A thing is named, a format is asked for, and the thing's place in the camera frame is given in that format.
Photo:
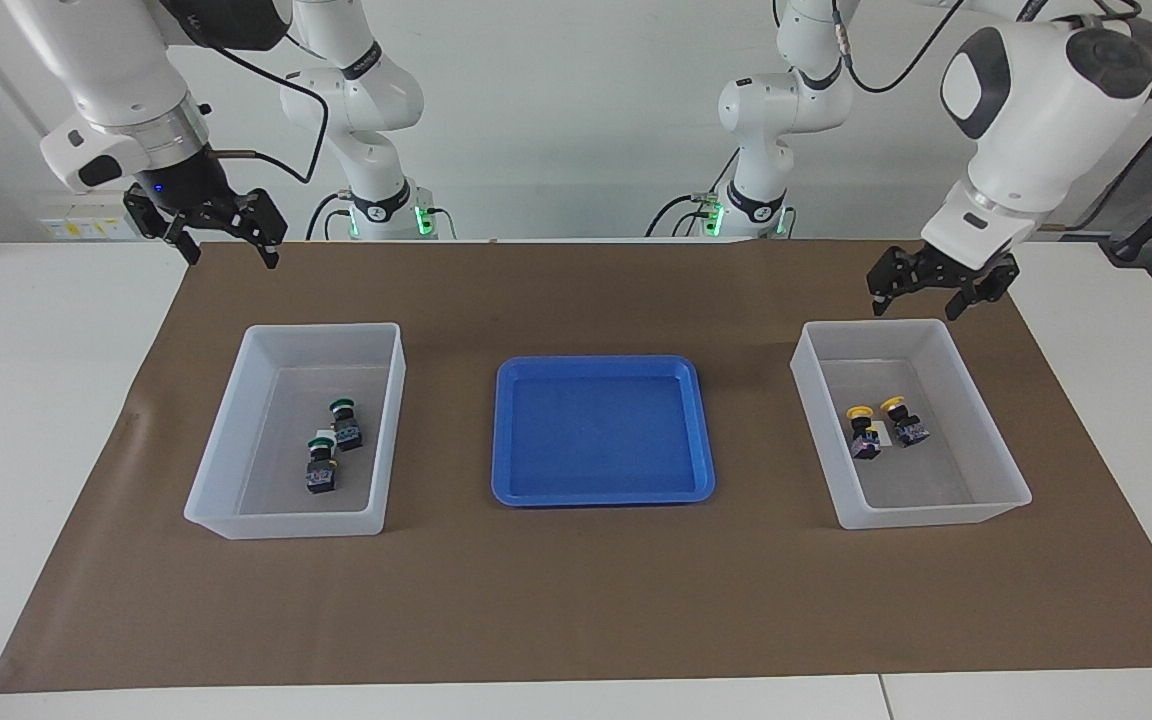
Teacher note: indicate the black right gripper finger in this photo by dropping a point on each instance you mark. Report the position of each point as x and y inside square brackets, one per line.
[274, 230]
[156, 225]

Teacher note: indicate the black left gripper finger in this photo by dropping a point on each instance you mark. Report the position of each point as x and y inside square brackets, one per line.
[996, 285]
[888, 280]

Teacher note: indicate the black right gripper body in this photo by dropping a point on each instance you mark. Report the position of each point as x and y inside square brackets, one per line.
[196, 195]

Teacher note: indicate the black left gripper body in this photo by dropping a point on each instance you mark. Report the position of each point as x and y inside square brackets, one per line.
[951, 272]

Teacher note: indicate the yellow push button switch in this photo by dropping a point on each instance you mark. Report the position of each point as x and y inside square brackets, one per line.
[866, 445]
[911, 430]

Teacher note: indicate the green push button switch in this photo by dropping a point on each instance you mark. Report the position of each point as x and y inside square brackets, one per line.
[346, 432]
[321, 475]

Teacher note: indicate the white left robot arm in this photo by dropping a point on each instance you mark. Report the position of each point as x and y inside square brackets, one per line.
[1046, 110]

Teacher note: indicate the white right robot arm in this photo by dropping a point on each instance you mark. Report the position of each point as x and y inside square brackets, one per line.
[106, 60]

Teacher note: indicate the white paper label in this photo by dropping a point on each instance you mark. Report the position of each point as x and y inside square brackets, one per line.
[885, 433]

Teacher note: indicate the translucent white plastic box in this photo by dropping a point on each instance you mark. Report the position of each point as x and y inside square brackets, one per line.
[936, 480]
[266, 490]

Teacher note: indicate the blue plastic tray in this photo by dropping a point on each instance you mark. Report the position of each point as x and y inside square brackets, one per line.
[601, 440]

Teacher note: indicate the brown table mat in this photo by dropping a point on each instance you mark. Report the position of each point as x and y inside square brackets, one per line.
[576, 600]

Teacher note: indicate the white wall socket strip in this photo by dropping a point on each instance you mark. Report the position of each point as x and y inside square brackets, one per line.
[76, 228]

